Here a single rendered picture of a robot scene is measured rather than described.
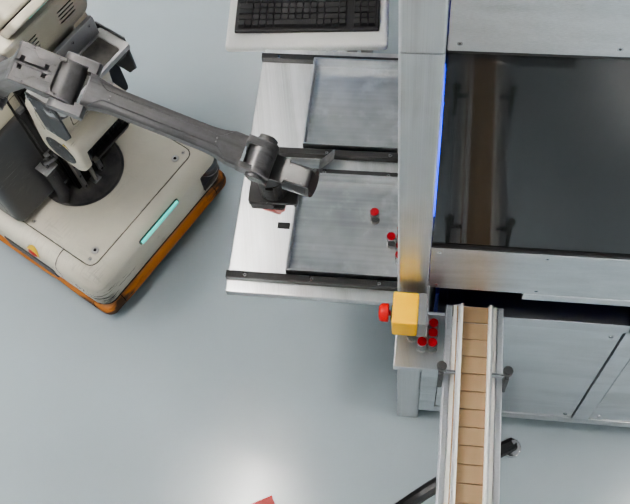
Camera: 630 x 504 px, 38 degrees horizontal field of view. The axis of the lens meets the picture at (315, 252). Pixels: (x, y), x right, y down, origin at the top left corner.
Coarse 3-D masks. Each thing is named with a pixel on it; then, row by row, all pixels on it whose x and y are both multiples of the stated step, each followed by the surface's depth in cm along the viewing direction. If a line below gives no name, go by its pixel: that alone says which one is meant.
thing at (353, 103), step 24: (312, 72) 233; (336, 72) 236; (360, 72) 235; (384, 72) 235; (312, 96) 233; (336, 96) 233; (360, 96) 232; (384, 96) 232; (312, 120) 230; (336, 120) 230; (360, 120) 229; (384, 120) 228; (312, 144) 224; (336, 144) 223; (360, 144) 226; (384, 144) 225
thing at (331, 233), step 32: (320, 192) 221; (352, 192) 220; (384, 192) 220; (320, 224) 217; (352, 224) 216; (384, 224) 216; (288, 256) 210; (320, 256) 213; (352, 256) 213; (384, 256) 212
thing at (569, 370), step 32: (512, 320) 205; (544, 320) 203; (576, 320) 202; (608, 320) 201; (512, 352) 224; (544, 352) 222; (576, 352) 219; (608, 352) 217; (512, 384) 246; (544, 384) 243; (576, 384) 241; (608, 384) 237; (512, 416) 272; (544, 416) 268; (576, 416) 265; (608, 416) 263
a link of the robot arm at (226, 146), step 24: (96, 72) 168; (96, 96) 167; (120, 96) 168; (144, 120) 169; (168, 120) 169; (192, 120) 170; (192, 144) 171; (216, 144) 170; (240, 144) 171; (264, 144) 172; (240, 168) 172; (264, 168) 172
